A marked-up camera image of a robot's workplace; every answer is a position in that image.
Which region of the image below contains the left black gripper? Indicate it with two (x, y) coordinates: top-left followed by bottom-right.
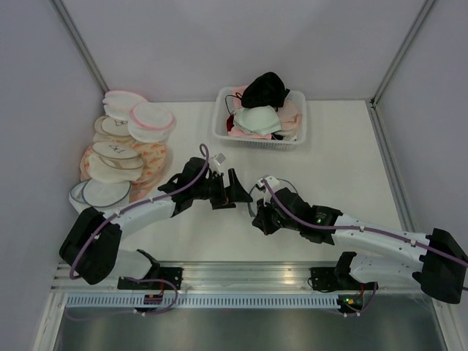
(192, 169), (252, 210)

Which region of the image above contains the white mesh blue-trim laundry bag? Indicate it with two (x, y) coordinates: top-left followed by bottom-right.
(247, 175), (298, 219)

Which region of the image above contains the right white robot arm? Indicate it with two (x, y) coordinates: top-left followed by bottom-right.
(249, 186), (467, 304)

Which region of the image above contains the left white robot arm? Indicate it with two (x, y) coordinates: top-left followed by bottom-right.
(58, 157), (253, 290)

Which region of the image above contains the white bra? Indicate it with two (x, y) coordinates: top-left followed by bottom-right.
(233, 106), (282, 136)

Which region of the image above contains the orange patterned laundry bag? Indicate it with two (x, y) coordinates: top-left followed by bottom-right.
(80, 140), (167, 202)

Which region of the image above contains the black bra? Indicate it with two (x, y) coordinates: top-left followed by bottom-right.
(241, 72), (290, 109)

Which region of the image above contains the pink-trim mesh laundry bag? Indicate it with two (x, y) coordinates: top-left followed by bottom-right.
(127, 102), (176, 143)

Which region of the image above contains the blue-trim mesh bag on pile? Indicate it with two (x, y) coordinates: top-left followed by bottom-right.
(69, 178), (132, 214)

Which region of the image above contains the beige bag with bra print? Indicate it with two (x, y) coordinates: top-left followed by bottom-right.
(87, 141), (144, 184)

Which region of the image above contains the beige-trim mesh laundry bag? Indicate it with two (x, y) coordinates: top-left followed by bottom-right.
(93, 116), (132, 142)

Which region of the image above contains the pink-trim bag at back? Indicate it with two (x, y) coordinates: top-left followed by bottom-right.
(102, 90), (147, 121)

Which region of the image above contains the white plastic basket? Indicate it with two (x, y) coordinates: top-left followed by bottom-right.
(211, 87), (308, 151)

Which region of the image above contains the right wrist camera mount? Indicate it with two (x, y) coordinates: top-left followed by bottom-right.
(257, 175), (281, 204)

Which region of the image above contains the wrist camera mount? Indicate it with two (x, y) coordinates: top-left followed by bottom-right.
(209, 153), (227, 175)
(257, 175), (281, 204)

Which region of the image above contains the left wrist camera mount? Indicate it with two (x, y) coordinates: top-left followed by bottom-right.
(209, 153), (227, 175)

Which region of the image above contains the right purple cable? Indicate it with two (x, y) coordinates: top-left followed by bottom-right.
(262, 181), (468, 268)

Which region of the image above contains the purple cable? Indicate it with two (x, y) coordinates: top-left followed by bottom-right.
(262, 181), (468, 268)
(68, 143), (210, 281)

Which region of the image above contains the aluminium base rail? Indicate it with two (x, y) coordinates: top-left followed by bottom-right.
(50, 261), (449, 293)

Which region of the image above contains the right aluminium table-edge rail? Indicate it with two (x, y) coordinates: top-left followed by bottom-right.
(366, 99), (419, 232)

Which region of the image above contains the white slotted cable duct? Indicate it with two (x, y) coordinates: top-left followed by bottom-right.
(66, 293), (339, 309)

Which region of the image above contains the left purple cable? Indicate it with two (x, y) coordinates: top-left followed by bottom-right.
(68, 143), (210, 281)

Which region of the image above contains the left aluminium frame post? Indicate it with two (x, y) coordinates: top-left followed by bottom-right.
(49, 0), (109, 94)

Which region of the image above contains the aluminium frame post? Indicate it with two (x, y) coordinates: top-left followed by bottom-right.
(369, 0), (438, 109)
(49, 0), (109, 94)

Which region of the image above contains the right aluminium frame post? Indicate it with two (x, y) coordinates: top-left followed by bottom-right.
(369, 0), (438, 109)

